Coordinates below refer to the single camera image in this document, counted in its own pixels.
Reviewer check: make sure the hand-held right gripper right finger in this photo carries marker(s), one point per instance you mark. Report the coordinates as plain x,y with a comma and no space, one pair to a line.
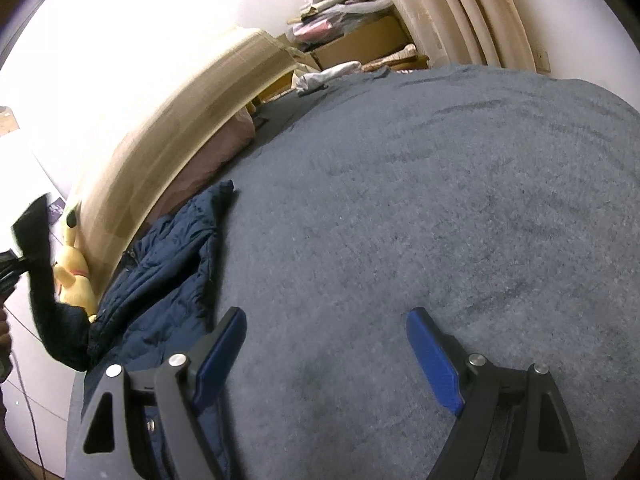
435,360

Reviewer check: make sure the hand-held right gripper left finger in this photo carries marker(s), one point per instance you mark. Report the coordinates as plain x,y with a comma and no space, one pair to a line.
220,360

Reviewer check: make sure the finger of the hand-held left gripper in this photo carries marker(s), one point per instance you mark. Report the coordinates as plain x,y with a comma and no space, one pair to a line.
9,272

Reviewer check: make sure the navy puffer jacket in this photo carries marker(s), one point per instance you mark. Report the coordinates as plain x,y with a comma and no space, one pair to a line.
150,285

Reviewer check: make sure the pile of bagged clothes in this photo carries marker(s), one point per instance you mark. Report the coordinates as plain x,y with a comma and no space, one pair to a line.
340,5

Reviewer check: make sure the yellow plush toy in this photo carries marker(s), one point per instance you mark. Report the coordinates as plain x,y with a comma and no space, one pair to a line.
72,280

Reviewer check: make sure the pink pillow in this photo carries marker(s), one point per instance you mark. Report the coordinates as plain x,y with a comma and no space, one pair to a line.
225,145

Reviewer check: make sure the wooden headboard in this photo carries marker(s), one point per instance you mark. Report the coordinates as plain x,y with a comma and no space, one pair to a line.
190,125

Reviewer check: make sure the white cloth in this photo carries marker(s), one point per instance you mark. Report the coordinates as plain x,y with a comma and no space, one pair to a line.
325,77

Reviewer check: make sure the cardboard box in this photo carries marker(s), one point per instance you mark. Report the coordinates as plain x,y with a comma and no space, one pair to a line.
360,40

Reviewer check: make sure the beige curtain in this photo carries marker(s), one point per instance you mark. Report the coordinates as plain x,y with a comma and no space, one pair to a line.
450,10

